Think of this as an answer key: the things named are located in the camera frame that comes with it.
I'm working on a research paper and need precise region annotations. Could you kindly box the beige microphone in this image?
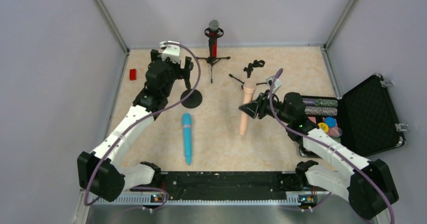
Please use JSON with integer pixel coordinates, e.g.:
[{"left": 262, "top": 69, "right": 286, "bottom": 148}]
[{"left": 239, "top": 78, "right": 257, "bottom": 136}]

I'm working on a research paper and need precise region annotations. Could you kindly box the round base mic stand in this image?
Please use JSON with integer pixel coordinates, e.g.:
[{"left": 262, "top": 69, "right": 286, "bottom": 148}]
[{"left": 180, "top": 70, "right": 202, "bottom": 109}]

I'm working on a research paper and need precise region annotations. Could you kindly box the shock mount tripod stand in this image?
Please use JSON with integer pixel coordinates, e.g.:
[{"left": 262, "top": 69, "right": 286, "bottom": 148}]
[{"left": 197, "top": 27, "right": 231, "bottom": 84}]

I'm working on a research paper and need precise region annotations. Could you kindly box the red glitter microphone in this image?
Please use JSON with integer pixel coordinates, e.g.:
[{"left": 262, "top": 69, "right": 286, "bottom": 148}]
[{"left": 208, "top": 20, "right": 219, "bottom": 57}]

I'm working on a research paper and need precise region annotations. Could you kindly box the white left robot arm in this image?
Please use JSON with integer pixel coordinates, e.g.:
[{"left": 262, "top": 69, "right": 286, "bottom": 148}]
[{"left": 77, "top": 45, "right": 193, "bottom": 202}]

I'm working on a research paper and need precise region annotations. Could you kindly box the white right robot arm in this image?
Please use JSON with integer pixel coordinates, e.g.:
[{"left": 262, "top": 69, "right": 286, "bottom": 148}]
[{"left": 239, "top": 90, "right": 399, "bottom": 223}]

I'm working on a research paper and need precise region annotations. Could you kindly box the black tripod mic stand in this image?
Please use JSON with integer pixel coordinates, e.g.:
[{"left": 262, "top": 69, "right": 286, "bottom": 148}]
[{"left": 229, "top": 59, "right": 265, "bottom": 89}]

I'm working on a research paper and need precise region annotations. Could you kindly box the small red block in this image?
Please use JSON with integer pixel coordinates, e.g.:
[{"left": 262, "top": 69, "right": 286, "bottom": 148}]
[{"left": 129, "top": 68, "right": 137, "bottom": 81}]

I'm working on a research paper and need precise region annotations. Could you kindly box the pink card in case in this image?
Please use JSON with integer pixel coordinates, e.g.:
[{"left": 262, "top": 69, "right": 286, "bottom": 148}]
[{"left": 308, "top": 117, "right": 317, "bottom": 123}]

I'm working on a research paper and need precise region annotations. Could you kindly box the blue microphone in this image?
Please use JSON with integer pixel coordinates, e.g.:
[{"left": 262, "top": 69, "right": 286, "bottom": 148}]
[{"left": 182, "top": 113, "right": 192, "bottom": 165}]

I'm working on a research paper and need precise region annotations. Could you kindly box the yellow round chip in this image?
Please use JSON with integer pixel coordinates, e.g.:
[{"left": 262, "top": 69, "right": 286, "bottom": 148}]
[{"left": 318, "top": 122, "right": 329, "bottom": 133}]

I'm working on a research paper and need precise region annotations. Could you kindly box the blue round chip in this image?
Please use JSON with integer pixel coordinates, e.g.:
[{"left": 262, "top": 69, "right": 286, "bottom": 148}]
[{"left": 324, "top": 117, "right": 337, "bottom": 128}]

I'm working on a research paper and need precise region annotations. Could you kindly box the black carrying case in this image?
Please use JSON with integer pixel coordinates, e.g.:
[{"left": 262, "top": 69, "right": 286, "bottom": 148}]
[{"left": 303, "top": 73, "right": 406, "bottom": 157}]

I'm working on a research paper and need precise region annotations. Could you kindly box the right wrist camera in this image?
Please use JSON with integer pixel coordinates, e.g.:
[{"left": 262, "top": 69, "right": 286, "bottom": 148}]
[{"left": 265, "top": 76, "right": 282, "bottom": 92}]

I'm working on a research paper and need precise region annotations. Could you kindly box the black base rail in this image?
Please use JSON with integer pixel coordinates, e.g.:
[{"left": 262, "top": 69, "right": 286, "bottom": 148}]
[{"left": 155, "top": 171, "right": 320, "bottom": 201}]

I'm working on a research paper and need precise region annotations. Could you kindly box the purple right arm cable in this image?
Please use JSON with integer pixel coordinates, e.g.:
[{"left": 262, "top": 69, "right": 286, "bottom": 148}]
[{"left": 268, "top": 68, "right": 396, "bottom": 224}]

